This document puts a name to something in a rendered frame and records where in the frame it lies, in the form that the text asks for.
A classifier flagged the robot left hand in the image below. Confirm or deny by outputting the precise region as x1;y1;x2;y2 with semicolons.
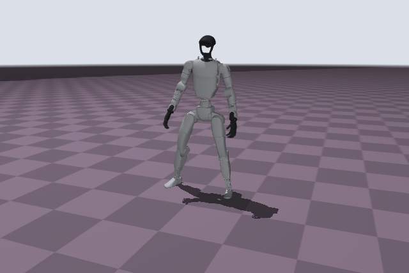
226;112;237;138

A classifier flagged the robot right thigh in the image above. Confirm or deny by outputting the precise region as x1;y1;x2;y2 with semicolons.
177;111;198;156

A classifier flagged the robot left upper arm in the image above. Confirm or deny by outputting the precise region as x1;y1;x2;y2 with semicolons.
218;63;233;97

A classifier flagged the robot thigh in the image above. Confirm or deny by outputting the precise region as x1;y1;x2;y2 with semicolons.
177;111;198;156
211;112;227;161

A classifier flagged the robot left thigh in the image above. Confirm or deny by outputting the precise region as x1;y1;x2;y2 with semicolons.
211;112;227;161

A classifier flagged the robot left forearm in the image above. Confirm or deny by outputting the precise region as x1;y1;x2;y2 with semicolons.
227;88;238;118

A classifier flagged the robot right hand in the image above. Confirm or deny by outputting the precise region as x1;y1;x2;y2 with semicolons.
164;105;174;129

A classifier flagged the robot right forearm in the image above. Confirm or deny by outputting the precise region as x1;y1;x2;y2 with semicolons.
169;83;183;111

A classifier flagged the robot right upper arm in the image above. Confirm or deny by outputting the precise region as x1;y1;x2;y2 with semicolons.
177;60;194;91

